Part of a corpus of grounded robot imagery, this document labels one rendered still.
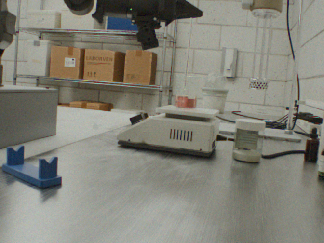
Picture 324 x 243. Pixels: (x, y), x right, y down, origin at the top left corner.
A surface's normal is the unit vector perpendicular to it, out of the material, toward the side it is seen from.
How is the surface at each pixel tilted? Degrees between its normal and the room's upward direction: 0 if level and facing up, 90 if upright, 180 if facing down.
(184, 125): 90
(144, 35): 90
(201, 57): 90
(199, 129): 90
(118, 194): 0
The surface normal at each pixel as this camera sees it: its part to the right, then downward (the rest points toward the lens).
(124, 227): 0.08, -0.99
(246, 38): -0.23, 0.10
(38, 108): 0.97, 0.11
